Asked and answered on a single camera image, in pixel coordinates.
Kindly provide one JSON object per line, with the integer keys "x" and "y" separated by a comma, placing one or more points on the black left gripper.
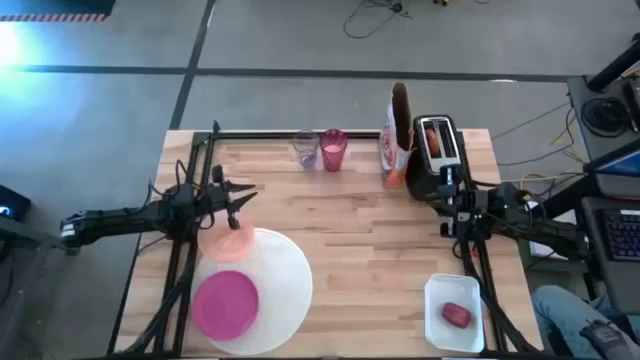
{"x": 217, "y": 197}

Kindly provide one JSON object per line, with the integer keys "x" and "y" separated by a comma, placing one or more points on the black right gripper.
{"x": 472, "y": 212}

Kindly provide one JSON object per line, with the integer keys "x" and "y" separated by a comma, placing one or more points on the light pink plastic bowl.
{"x": 220, "y": 245}

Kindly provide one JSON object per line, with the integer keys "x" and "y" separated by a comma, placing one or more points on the brown bagel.
{"x": 433, "y": 142}

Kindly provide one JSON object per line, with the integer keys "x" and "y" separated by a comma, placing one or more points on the white rectangular tray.
{"x": 450, "y": 290}

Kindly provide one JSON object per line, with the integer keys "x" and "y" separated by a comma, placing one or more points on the bread bag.
{"x": 395, "y": 150}

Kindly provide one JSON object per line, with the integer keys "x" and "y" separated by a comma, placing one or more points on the white round woven placemat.
{"x": 285, "y": 280}

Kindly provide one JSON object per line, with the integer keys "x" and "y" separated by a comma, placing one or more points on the red apple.
{"x": 456, "y": 315}

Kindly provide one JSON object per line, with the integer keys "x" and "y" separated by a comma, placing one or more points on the magenta plastic plate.
{"x": 225, "y": 305}

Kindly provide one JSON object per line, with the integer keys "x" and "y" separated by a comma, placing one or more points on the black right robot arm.
{"x": 540, "y": 230}

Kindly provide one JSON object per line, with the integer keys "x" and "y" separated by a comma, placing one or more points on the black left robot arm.
{"x": 125, "y": 220}

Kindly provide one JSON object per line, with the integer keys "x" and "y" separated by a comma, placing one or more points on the dark two-slot toaster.
{"x": 417, "y": 180}

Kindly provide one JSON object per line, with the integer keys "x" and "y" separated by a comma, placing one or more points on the clear bluish plastic cup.
{"x": 306, "y": 157}

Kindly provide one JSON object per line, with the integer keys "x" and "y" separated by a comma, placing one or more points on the white paper sheet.
{"x": 542, "y": 250}

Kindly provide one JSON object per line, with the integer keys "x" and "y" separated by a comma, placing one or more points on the red faceted plastic cup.
{"x": 333, "y": 150}

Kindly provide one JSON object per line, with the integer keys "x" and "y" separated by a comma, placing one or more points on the person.
{"x": 560, "y": 310}

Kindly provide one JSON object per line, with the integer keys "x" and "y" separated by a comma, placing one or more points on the dark grey desk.
{"x": 615, "y": 285}
{"x": 580, "y": 100}

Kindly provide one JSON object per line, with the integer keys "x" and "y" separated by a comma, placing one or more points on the black keyboard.
{"x": 622, "y": 235}

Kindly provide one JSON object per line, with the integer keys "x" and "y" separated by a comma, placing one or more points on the grey metal stand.
{"x": 30, "y": 235}

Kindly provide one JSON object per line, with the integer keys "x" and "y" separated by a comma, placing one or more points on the black box with blue light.
{"x": 15, "y": 200}

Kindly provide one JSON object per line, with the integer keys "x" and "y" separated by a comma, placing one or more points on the black mat with striped edge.
{"x": 50, "y": 7}

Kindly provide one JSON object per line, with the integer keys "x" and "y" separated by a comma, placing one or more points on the black metal rig frame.
{"x": 275, "y": 135}

